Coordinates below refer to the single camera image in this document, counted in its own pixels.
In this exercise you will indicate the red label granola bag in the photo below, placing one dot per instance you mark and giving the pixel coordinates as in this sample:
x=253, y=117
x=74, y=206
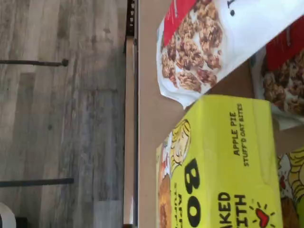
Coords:
x=285, y=83
x=202, y=47

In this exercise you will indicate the green Bobo's apple pie box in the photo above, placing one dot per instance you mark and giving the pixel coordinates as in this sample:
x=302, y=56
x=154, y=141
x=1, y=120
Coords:
x=225, y=166
x=292, y=185

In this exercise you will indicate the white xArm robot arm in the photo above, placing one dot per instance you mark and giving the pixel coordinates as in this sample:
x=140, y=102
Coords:
x=7, y=216

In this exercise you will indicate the black metal floor rod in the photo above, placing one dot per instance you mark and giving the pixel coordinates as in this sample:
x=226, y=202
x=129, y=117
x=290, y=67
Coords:
x=35, y=183
x=35, y=62

